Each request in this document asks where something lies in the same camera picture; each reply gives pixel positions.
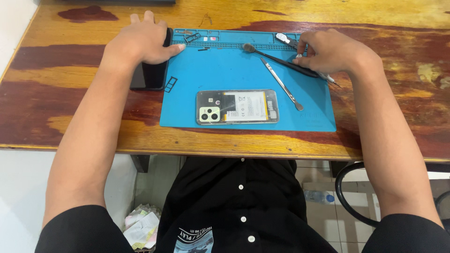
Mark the person's left hand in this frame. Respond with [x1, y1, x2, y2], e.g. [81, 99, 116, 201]
[105, 10, 186, 67]

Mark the person's right hand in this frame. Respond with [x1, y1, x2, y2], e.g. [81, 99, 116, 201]
[292, 28, 384, 76]

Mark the silver precision screwdriver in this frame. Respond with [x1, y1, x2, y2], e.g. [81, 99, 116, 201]
[295, 53, 343, 89]

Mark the black phone back cover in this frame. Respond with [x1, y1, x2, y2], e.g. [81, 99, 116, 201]
[129, 27, 174, 91]

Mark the small metal phone component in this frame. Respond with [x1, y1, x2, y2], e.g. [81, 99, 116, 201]
[275, 33, 300, 48]

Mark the metal spudger tool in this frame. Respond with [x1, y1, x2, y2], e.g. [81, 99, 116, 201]
[260, 57, 304, 112]

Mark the black anti-static brush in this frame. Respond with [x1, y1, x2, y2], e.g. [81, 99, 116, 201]
[243, 43, 320, 78]

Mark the blue silicone repair mat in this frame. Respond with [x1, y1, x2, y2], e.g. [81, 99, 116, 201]
[160, 28, 337, 133]

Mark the opened smartphone with battery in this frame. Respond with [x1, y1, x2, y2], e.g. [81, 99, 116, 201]
[196, 89, 280, 126]

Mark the dark table leg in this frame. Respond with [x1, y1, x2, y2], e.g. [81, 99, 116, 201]
[130, 155, 151, 174]

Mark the clear plastic water bottle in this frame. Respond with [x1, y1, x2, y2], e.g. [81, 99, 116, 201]
[304, 189, 335, 205]

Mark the person's black button shirt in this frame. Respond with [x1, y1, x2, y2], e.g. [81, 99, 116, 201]
[34, 156, 450, 253]

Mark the heap of crumpled papers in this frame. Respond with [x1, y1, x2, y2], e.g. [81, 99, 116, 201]
[123, 203, 162, 251]

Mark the black curved chair frame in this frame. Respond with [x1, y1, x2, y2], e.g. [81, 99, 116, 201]
[334, 161, 450, 228]

